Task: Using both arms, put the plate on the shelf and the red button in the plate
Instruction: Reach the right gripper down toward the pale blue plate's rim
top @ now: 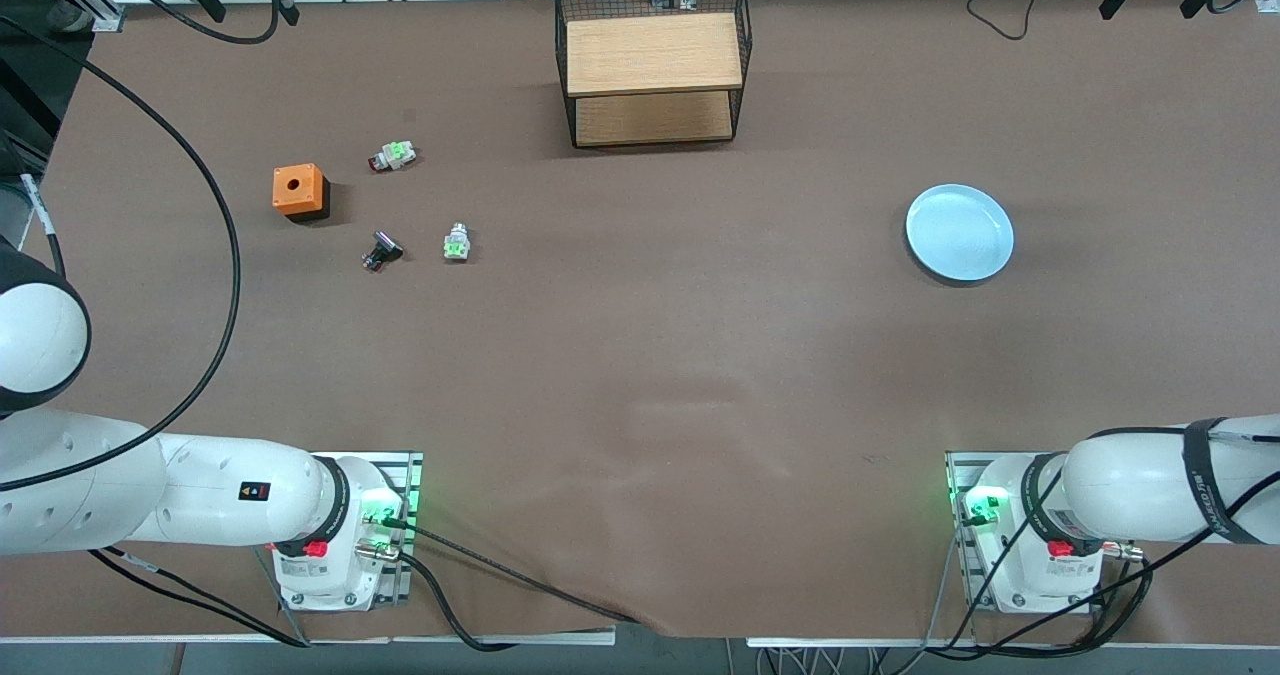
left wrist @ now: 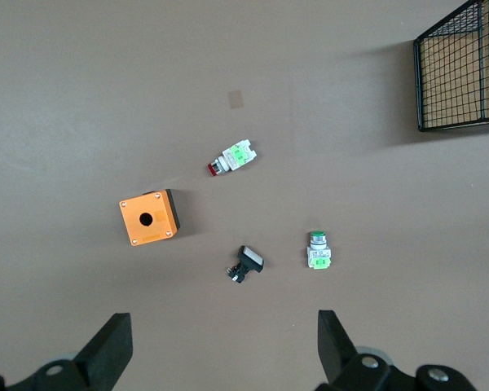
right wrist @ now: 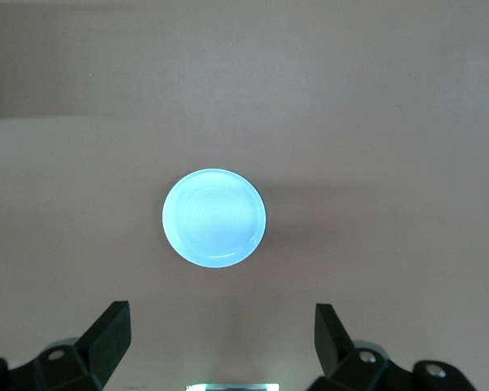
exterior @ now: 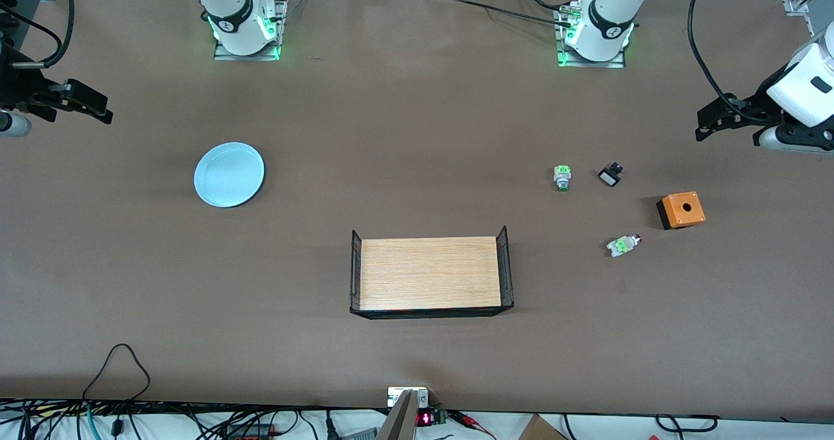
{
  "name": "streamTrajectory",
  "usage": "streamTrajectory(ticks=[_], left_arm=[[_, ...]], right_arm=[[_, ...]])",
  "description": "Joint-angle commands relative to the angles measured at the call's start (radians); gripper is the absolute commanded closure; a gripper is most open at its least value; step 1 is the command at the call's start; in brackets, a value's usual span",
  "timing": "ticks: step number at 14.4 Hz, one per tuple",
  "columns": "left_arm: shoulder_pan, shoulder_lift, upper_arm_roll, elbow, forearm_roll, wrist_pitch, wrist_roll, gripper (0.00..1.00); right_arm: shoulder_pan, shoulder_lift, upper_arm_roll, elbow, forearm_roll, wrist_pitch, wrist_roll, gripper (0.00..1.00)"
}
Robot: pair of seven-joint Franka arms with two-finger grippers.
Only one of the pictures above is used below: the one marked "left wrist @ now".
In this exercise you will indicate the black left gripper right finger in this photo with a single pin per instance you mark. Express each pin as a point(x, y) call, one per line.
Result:
point(334, 350)

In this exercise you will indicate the small brown tape patch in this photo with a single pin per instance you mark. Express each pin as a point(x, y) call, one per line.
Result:
point(235, 99)

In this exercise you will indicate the green white switch sideways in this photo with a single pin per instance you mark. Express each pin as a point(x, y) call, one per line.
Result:
point(234, 156)

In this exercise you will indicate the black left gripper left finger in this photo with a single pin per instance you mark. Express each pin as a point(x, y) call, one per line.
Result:
point(102, 354)

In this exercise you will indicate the green push button switch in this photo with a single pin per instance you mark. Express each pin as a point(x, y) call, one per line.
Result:
point(318, 252)

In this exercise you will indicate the orange button enclosure box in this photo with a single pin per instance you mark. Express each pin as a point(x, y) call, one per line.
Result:
point(155, 216)

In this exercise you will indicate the black square white-face push button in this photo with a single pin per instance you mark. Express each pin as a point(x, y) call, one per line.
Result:
point(248, 260)

